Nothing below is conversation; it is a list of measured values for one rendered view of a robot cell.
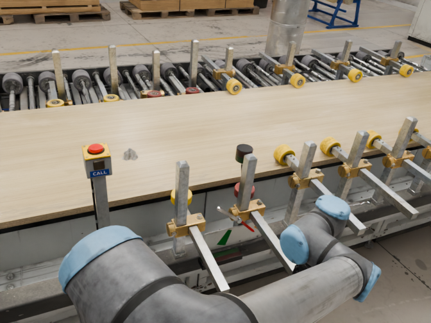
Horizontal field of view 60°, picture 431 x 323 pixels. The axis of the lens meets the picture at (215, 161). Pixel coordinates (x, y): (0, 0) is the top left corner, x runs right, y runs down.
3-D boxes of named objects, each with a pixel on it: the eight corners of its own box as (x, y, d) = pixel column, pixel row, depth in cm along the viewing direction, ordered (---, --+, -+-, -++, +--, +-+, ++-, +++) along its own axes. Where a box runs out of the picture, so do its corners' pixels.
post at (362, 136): (337, 222, 173) (370, 132, 146) (331, 223, 172) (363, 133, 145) (332, 216, 176) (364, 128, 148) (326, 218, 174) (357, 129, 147)
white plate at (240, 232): (261, 237, 154) (265, 219, 149) (202, 252, 145) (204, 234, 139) (260, 236, 155) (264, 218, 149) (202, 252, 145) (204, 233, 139)
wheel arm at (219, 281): (229, 296, 116) (230, 288, 113) (219, 299, 115) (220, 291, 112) (183, 206, 148) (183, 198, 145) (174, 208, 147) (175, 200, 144)
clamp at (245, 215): (263, 216, 147) (265, 206, 144) (233, 223, 142) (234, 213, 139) (256, 207, 151) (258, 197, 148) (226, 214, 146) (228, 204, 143)
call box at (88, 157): (113, 177, 107) (111, 154, 103) (87, 181, 105) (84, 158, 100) (108, 163, 112) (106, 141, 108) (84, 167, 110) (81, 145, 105)
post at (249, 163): (240, 252, 156) (258, 157, 129) (233, 254, 154) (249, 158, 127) (236, 245, 158) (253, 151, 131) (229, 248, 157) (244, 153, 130)
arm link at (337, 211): (308, 200, 98) (329, 186, 104) (298, 234, 105) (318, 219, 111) (340, 220, 92) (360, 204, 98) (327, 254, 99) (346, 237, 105)
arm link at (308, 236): (318, 252, 84) (346, 228, 92) (278, 224, 91) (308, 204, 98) (308, 279, 90) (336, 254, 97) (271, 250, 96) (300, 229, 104)
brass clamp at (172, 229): (205, 232, 138) (206, 222, 135) (170, 240, 133) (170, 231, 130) (199, 221, 142) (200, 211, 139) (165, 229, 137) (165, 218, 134)
